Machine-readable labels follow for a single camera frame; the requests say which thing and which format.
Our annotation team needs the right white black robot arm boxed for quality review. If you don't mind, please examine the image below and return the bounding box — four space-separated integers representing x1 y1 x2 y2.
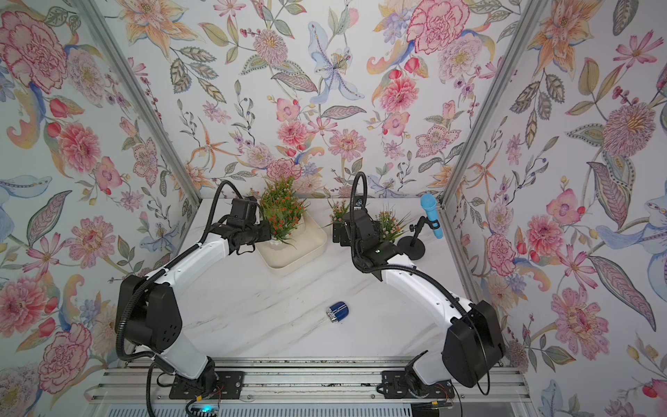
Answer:
340 171 505 387

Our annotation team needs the right aluminium corner post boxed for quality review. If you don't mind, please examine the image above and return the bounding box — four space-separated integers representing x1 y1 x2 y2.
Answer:
440 1 545 210

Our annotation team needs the red flower potted plant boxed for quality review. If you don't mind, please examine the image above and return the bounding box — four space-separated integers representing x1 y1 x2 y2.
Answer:
261 208 295 243
281 197 307 235

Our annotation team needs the aluminium corner post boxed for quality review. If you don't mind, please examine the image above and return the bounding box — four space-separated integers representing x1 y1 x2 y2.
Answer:
440 1 545 210
73 0 201 206

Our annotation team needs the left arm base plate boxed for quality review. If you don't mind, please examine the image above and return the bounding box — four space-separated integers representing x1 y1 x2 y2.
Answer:
168 371 245 401

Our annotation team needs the blue silver small cylinder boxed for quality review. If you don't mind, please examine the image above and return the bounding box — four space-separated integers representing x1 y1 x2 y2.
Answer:
326 302 349 322

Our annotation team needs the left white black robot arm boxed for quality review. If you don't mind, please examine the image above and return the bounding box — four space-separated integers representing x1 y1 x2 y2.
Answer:
115 180 271 385

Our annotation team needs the aluminium front rail frame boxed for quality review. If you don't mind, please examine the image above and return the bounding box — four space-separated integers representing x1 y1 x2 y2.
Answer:
84 357 537 416

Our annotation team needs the pink flower plant back right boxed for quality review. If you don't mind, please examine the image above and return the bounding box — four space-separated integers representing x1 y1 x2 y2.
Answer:
376 207 409 243

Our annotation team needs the blue microphone on stand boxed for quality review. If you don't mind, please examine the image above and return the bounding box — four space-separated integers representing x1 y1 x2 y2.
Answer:
397 194 444 261

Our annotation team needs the orange flower potted plant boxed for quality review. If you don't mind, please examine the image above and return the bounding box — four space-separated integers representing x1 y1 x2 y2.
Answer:
260 177 300 210

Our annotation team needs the pink flower plant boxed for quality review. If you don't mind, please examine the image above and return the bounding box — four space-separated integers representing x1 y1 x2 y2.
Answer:
328 199 351 225
376 207 409 243

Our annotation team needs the left aluminium corner post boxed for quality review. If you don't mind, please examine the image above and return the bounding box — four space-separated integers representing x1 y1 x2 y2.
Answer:
73 0 201 206

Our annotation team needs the cream rectangular storage box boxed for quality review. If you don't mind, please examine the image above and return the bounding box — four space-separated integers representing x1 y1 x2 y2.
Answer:
256 213 328 277

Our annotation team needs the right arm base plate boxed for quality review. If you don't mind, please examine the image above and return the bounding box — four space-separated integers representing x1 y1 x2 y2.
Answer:
376 370 456 401

